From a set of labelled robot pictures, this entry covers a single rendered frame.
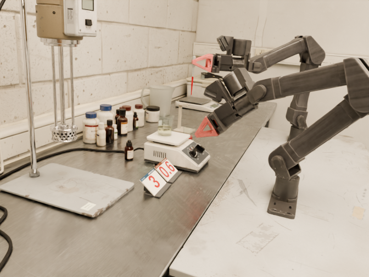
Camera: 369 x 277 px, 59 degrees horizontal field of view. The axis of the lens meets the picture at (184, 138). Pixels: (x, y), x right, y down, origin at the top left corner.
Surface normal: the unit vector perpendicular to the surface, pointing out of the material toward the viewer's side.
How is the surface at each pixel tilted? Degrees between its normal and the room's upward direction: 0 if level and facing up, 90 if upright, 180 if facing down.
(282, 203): 0
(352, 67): 90
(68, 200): 0
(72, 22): 90
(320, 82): 93
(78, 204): 0
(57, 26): 90
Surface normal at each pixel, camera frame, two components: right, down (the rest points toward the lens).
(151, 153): -0.36, 0.25
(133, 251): 0.07, -0.95
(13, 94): 0.93, 0.17
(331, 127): -0.64, 0.23
